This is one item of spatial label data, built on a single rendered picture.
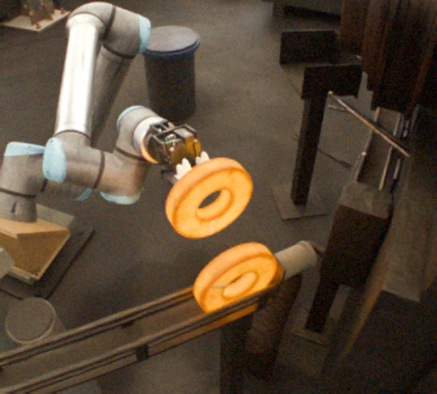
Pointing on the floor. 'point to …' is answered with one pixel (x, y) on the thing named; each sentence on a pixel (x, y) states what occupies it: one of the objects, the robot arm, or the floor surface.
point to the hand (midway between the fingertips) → (209, 190)
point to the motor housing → (270, 330)
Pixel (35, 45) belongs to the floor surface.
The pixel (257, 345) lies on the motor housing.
